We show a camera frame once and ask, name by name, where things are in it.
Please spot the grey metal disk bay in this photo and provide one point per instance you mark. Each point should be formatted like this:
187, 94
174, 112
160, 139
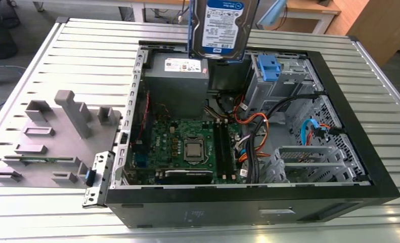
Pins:
314, 164

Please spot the black graphics card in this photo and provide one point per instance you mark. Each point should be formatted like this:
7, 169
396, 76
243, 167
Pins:
186, 177

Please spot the green RAM stick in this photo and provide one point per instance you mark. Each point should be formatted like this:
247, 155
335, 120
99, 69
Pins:
42, 160

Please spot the brown wooden cabinet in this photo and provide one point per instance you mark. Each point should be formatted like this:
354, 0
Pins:
382, 25

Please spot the black office chair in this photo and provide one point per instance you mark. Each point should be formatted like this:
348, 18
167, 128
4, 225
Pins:
4, 45

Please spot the silver CPU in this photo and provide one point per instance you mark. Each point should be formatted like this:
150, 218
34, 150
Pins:
194, 149

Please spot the hard disk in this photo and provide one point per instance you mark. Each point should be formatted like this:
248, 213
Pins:
220, 25

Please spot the green motherboard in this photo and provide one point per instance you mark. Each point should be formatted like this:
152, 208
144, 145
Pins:
166, 134

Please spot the blue drive latch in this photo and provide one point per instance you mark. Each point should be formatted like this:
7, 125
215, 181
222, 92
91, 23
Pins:
268, 68

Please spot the black PC case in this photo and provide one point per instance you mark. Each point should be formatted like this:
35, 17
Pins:
220, 210

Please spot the wooden desk white frame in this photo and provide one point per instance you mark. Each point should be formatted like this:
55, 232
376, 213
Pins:
318, 10

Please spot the metal expansion card retainer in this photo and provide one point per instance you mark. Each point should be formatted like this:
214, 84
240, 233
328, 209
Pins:
100, 177

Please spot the black RAM slot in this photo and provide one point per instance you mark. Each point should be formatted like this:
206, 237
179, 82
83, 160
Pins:
228, 149
220, 149

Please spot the grey metal drive cage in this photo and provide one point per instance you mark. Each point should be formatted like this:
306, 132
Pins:
280, 88

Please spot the grey power supply unit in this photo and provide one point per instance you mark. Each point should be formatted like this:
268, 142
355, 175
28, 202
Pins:
176, 88

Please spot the grey parts rack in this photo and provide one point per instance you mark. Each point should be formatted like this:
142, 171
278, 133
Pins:
68, 152

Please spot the black CPU socket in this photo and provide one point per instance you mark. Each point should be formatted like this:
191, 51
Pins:
192, 139

